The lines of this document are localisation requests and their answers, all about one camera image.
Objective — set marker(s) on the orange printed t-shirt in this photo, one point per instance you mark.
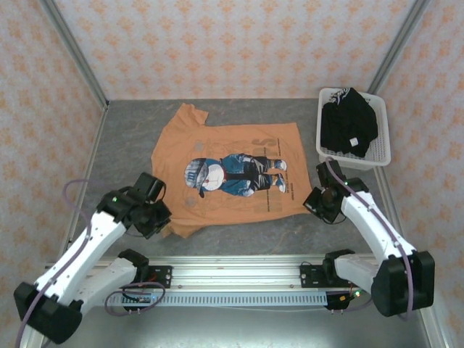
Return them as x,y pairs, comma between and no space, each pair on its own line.
235,137

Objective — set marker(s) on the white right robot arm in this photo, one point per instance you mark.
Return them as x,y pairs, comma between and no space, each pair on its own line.
366,221

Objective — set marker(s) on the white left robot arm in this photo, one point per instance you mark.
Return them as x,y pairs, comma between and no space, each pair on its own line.
98,232

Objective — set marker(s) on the white plastic basket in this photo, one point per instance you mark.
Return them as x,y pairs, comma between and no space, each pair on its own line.
382,145

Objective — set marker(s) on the black t-shirt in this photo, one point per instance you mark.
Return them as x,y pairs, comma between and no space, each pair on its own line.
344,123

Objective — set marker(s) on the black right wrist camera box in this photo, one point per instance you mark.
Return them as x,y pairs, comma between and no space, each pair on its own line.
328,172

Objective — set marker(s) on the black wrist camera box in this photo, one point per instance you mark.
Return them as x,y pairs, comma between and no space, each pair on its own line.
328,172
148,185

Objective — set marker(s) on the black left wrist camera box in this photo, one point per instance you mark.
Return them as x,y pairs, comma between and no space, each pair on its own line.
148,185

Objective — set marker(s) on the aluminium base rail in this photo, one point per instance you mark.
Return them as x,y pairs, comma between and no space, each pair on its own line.
235,272

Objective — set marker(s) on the aluminium frame post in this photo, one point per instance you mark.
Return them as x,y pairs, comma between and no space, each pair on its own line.
395,47
72,47

